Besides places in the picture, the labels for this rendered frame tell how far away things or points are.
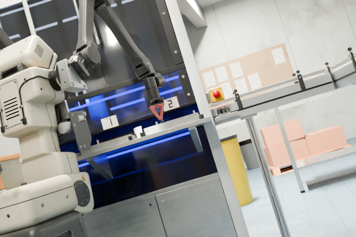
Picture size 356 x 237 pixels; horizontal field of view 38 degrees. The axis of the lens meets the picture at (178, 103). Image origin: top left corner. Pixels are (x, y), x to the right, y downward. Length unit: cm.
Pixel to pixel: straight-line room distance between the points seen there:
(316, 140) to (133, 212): 506
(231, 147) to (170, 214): 284
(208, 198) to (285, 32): 792
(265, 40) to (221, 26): 92
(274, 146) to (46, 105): 563
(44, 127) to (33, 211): 51
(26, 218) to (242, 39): 910
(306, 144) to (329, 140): 32
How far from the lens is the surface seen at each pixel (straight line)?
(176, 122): 238
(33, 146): 206
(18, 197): 162
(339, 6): 1060
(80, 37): 219
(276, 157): 745
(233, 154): 554
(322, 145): 759
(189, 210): 277
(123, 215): 281
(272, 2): 1057
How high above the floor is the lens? 79
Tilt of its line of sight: 5 degrees up
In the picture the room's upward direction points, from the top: 17 degrees counter-clockwise
